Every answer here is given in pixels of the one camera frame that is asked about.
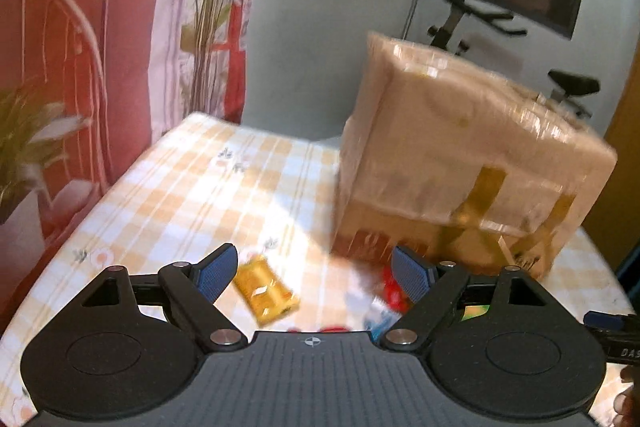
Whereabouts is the small gold snack packet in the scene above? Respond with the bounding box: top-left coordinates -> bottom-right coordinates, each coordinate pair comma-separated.
233,256 -> 299,326

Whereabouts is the person's right hand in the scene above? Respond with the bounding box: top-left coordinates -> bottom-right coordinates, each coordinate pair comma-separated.
613,366 -> 640,427

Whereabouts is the red snack packet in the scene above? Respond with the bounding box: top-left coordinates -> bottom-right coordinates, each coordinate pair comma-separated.
382,267 -> 412,314

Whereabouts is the checkered tablecloth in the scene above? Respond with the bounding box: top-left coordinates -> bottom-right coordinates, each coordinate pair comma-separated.
0,110 -> 637,427

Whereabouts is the cardboard box with paper liner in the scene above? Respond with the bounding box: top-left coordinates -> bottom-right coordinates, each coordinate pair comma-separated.
332,33 -> 617,279

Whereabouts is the black exercise bike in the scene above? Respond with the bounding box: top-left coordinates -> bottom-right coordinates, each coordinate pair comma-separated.
400,0 -> 601,120

